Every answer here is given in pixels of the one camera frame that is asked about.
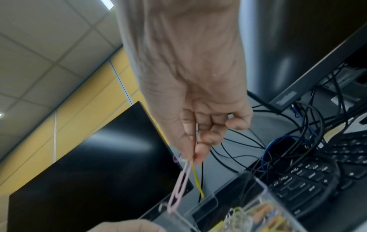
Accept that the person's right hand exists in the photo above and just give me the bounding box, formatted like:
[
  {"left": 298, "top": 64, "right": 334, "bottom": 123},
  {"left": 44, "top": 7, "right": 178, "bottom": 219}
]
[{"left": 115, "top": 0, "right": 253, "bottom": 165}]

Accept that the person's left hand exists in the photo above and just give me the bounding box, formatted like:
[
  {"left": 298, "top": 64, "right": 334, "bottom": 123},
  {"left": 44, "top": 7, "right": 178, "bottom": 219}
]
[{"left": 86, "top": 219, "right": 167, "bottom": 232}]

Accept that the small bunch of paper clips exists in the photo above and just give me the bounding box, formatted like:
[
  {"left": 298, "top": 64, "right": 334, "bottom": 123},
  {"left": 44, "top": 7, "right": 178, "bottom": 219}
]
[{"left": 167, "top": 153, "right": 205, "bottom": 215}]

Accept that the heap of sorted paper clips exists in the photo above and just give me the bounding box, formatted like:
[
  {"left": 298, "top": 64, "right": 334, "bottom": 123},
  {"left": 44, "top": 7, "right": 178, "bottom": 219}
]
[{"left": 206, "top": 201, "right": 299, "bottom": 232}]

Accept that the clear plastic divided box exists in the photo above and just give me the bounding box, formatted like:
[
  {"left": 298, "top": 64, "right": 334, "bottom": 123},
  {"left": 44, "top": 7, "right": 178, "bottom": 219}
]
[{"left": 138, "top": 176, "right": 309, "bottom": 232}]

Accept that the black computer monitor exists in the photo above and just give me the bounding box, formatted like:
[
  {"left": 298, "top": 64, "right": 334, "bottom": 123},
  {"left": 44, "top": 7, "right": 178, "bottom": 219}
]
[
  {"left": 237, "top": 0, "right": 367, "bottom": 113},
  {"left": 6, "top": 101, "right": 195, "bottom": 232}
]

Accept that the grey mini computer case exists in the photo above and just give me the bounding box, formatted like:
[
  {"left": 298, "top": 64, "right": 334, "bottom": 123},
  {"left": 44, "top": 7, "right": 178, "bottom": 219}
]
[{"left": 318, "top": 65, "right": 367, "bottom": 107}]

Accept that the black keyboard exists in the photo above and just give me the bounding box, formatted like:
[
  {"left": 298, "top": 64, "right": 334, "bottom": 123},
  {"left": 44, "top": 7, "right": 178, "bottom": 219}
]
[{"left": 246, "top": 132, "right": 367, "bottom": 227}]

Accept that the blue cable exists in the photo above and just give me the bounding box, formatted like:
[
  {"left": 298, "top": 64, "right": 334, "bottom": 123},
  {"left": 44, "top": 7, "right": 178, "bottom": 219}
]
[{"left": 262, "top": 105, "right": 319, "bottom": 168}]

